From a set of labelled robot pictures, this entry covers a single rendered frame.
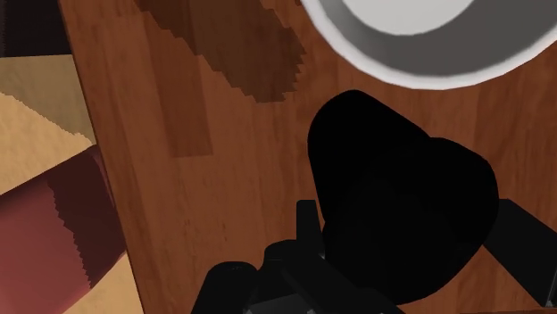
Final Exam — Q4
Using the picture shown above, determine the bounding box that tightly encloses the red rounded furniture piece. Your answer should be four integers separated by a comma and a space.
0, 144, 129, 314

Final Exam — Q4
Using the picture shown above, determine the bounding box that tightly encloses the white bowl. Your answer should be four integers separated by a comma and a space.
300, 0, 557, 92

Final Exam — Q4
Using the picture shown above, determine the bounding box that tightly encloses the black rounded object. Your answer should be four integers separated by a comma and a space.
306, 88, 500, 306

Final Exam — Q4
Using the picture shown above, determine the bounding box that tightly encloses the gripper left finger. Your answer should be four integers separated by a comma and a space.
190, 199, 406, 314

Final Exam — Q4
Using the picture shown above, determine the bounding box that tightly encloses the brown wooden table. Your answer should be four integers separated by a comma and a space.
57, 0, 557, 314

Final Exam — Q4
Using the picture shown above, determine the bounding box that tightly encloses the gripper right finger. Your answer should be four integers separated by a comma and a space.
481, 197, 557, 308

